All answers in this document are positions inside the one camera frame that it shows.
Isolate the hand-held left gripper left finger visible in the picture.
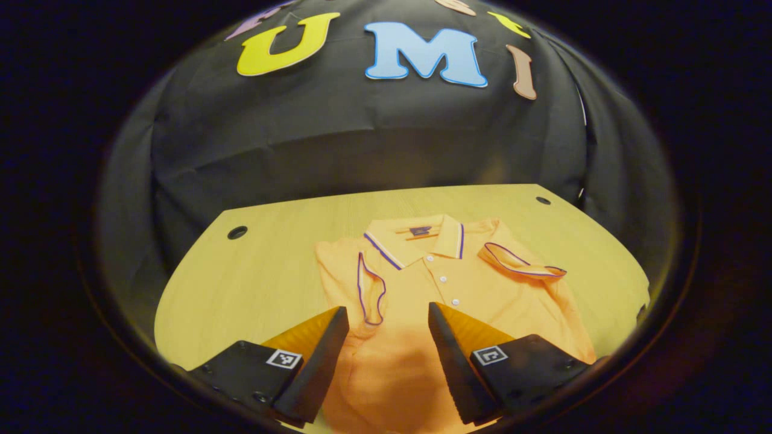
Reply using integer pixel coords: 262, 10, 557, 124
172, 306, 350, 426

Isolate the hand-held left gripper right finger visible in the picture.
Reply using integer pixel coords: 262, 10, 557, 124
428, 302, 598, 426

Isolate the orange T-shirt with collar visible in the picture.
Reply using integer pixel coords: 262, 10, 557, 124
315, 214, 598, 434

